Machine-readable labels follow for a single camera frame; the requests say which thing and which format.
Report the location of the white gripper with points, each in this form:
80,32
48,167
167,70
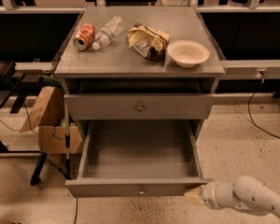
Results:
210,194

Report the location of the grey drawer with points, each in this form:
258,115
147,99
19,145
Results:
139,106
127,158

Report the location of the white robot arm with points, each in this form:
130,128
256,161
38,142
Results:
245,194

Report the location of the grey top drawer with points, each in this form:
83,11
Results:
139,106

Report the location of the white and black pole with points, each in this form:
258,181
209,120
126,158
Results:
67,142

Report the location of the white paper bowl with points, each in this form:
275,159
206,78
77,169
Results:
188,54

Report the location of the crumpled yellow chip bag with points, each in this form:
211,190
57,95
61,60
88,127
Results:
148,42

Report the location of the brown cardboard box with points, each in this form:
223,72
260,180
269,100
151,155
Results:
47,115

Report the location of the clear plastic water bottle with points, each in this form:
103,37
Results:
108,33

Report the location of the green object behind box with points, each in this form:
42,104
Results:
44,81

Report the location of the orange soda can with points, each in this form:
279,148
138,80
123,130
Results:
84,36

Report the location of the black stand left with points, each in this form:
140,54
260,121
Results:
10,84

